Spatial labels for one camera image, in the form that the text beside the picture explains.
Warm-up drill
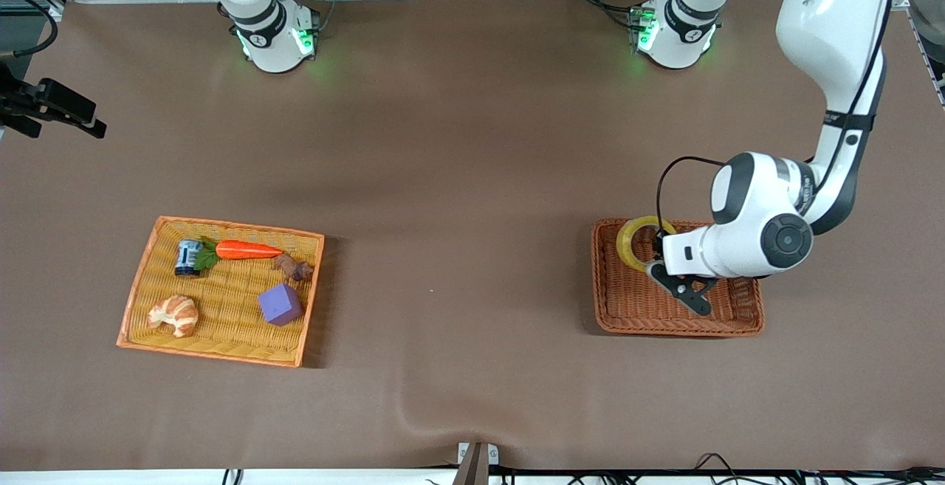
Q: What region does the yellow tape roll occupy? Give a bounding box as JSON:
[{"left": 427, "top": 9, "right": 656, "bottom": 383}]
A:
[{"left": 616, "top": 216, "right": 676, "bottom": 273}]

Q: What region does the brown wicker basket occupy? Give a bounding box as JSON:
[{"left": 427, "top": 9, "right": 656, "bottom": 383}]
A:
[{"left": 590, "top": 218, "right": 766, "bottom": 338}]

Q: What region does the small blue white can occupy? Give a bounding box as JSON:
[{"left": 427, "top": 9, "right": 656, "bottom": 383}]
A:
[{"left": 174, "top": 239, "right": 204, "bottom": 278}]

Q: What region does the orange toy carrot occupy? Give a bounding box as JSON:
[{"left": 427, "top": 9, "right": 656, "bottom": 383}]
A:
[{"left": 193, "top": 236, "right": 285, "bottom": 273}]

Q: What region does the toy croissant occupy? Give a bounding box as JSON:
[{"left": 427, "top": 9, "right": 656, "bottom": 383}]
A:
[{"left": 148, "top": 294, "right": 200, "bottom": 339}]

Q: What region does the brown toy animal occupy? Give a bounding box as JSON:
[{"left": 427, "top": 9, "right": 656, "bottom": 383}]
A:
[{"left": 271, "top": 253, "right": 315, "bottom": 282}]

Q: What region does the yellow wicker tray orange rim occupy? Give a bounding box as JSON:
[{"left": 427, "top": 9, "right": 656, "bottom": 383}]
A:
[{"left": 116, "top": 216, "right": 326, "bottom": 369}]

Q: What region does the purple cube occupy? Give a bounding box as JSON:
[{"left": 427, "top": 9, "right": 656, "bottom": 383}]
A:
[{"left": 258, "top": 283, "right": 304, "bottom": 327}]

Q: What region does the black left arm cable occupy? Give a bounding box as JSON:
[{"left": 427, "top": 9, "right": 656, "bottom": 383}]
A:
[{"left": 654, "top": 0, "right": 898, "bottom": 261}]

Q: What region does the metal table bracket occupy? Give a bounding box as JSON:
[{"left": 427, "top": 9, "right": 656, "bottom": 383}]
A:
[{"left": 456, "top": 441, "right": 501, "bottom": 485}]

